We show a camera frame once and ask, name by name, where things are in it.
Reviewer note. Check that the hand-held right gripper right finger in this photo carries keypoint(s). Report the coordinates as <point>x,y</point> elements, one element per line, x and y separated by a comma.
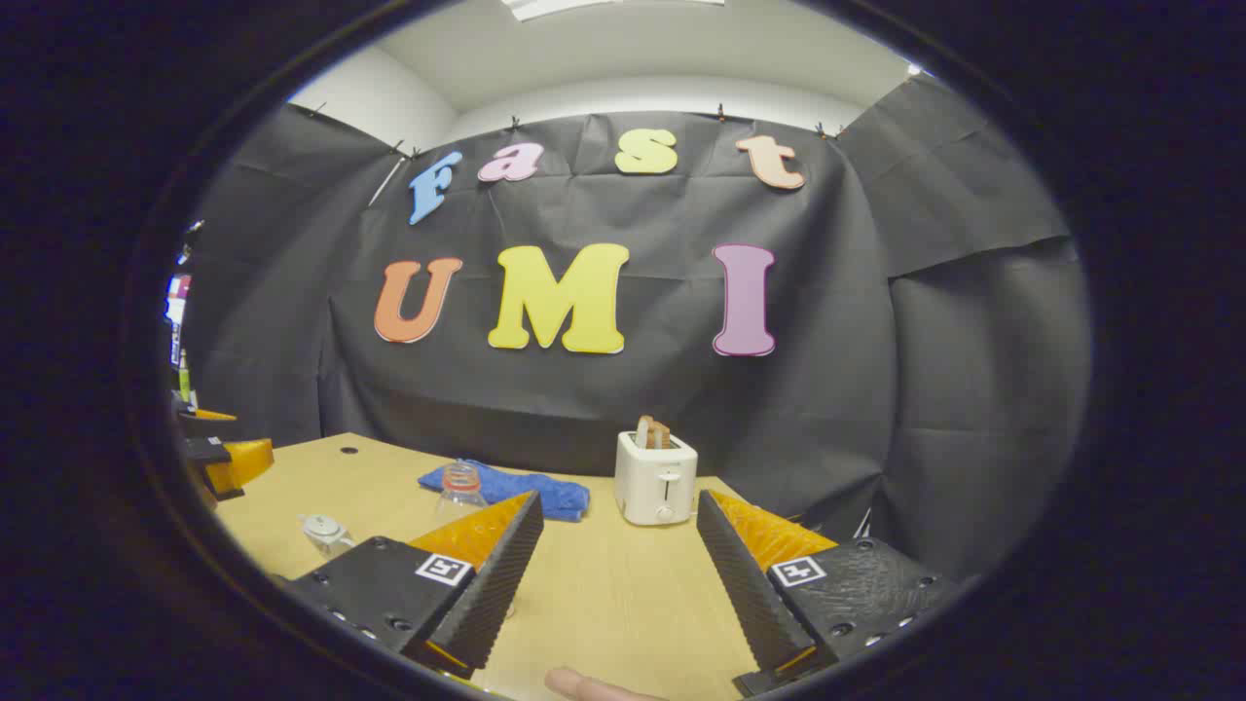
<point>745,594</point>

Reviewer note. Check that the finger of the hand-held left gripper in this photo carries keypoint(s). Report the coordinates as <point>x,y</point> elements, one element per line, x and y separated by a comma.
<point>200,425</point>
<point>243,462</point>

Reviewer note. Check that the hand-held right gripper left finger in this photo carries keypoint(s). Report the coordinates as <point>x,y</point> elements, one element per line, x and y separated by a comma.
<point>496,584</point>

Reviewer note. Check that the white teacup lid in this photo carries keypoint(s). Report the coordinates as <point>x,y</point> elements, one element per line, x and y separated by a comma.
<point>321,526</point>

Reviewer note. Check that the clear plastic water bottle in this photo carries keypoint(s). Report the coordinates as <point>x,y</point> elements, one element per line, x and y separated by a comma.
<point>459,487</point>

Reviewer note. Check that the white floral teacup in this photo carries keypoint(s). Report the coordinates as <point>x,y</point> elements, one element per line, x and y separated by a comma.
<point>331,543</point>

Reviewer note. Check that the green spray bottle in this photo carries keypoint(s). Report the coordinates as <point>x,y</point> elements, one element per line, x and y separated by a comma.
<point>183,375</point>

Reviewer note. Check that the blue towel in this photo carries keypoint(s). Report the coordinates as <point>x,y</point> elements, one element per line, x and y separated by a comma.
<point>531,490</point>

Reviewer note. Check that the computer monitor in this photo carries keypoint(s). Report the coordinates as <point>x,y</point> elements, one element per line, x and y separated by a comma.
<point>177,307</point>

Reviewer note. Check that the white toaster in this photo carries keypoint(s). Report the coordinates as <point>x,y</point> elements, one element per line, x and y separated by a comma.
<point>654,482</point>

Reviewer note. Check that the toasted bread slice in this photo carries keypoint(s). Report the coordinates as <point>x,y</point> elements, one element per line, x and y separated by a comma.
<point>652,433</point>

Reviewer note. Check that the black backdrop cloth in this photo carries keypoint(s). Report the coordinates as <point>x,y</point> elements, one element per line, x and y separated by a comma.
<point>681,389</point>

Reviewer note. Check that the ceiling light panel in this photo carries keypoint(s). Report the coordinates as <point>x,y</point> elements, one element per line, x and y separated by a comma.
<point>604,7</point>

